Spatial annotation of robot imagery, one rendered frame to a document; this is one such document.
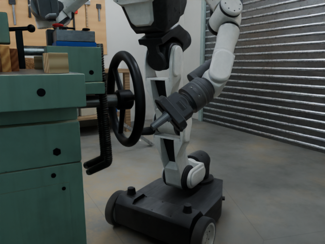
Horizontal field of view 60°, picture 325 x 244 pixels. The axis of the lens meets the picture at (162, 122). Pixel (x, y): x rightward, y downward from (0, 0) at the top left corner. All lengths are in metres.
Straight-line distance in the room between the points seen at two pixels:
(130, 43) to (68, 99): 4.02
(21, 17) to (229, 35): 3.39
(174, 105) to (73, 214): 0.40
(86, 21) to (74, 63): 3.51
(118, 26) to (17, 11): 1.35
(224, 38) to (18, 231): 0.78
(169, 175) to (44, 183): 1.05
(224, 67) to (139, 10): 0.51
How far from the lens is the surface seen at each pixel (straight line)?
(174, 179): 1.61
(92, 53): 0.77
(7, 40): 0.78
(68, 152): 0.63
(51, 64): 0.57
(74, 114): 0.63
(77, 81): 0.53
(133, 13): 1.27
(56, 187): 0.65
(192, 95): 0.82
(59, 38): 0.77
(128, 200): 1.57
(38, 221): 0.67
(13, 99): 0.52
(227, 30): 1.00
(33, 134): 0.61
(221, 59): 0.89
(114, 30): 4.43
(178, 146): 1.45
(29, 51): 0.81
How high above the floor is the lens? 0.92
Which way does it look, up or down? 12 degrees down
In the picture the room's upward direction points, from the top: straight up
